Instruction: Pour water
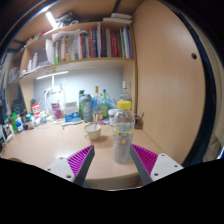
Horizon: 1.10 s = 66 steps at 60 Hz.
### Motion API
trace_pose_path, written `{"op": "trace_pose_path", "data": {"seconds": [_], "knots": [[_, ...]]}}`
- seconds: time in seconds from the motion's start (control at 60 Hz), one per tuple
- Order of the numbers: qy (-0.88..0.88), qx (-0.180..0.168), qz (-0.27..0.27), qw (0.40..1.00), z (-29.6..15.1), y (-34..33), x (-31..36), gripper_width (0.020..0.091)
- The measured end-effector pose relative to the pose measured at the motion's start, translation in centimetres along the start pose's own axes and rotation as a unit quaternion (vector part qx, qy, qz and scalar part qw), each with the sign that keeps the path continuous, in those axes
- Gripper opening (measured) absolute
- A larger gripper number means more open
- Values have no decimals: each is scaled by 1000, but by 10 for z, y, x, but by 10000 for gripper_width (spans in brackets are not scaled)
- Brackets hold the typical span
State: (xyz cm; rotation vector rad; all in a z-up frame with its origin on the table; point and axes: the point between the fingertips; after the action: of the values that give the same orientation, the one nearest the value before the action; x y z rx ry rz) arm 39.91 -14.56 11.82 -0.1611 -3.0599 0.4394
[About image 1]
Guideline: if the ceiling tube light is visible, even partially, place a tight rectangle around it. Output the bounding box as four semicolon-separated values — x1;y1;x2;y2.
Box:
45;11;58;29

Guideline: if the pink pouch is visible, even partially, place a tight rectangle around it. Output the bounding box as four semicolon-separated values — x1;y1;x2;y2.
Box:
50;102;63;120

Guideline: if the white-lidded jar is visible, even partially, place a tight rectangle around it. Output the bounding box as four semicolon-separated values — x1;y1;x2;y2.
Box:
108;108;119;126

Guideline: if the slim green glass bottle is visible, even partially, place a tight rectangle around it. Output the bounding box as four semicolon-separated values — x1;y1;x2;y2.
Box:
101;88;110;119

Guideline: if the clear glass liquor bottle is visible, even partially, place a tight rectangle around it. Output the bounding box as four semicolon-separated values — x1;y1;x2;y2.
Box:
119;80;133;103

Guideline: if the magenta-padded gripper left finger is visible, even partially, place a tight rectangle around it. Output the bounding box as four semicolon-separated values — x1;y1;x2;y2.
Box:
44;143;96;187

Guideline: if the yellow-capped clear drink bottle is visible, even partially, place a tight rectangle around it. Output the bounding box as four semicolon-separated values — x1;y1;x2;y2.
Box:
112;100;136;165

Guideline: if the red and white canister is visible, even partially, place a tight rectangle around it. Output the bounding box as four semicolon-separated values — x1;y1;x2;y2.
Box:
31;102;41;119

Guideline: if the yellow-capped blue-label bottle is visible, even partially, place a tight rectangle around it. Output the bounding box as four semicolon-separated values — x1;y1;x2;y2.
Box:
92;85;103;118

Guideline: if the light-handled spoon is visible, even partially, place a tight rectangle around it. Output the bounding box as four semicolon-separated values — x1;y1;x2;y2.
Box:
93;112;100;131

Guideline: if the wooden shelf unit with books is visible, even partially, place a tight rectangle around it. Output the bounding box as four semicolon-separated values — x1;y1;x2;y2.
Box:
6;13;138;88

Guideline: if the white desk lamp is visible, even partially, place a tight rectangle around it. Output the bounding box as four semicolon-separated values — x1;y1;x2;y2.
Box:
43;74;66;116

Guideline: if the grey shaker bottle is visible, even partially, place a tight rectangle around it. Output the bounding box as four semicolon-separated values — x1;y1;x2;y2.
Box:
79;93;94;123

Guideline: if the blue and white box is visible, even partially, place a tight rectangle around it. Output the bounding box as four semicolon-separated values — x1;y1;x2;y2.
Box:
63;101;81;123

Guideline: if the under-shelf light strip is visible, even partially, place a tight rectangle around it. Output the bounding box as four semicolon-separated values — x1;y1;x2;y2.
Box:
35;70;70;80

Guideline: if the white ceramic mug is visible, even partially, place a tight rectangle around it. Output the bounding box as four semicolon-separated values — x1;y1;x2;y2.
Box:
83;122;102;141

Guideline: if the tall green bottle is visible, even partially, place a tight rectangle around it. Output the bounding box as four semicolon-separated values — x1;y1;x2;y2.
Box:
78;89;86;119

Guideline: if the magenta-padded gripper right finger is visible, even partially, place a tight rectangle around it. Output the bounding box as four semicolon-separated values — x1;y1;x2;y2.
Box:
129;143;184;186

